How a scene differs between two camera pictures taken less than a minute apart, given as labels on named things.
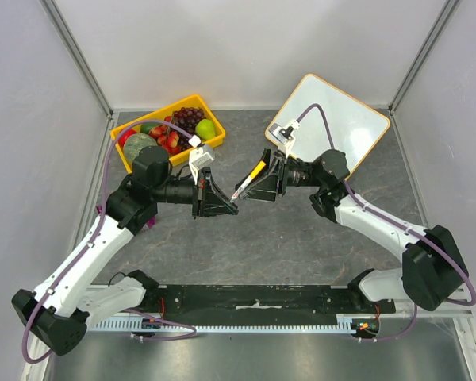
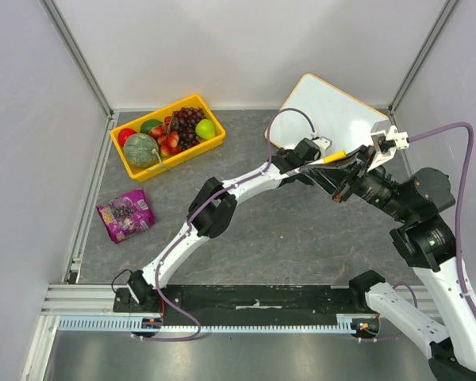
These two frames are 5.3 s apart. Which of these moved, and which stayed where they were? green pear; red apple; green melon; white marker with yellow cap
Moved: white marker with yellow cap
Stayed: red apple; green pear; green melon
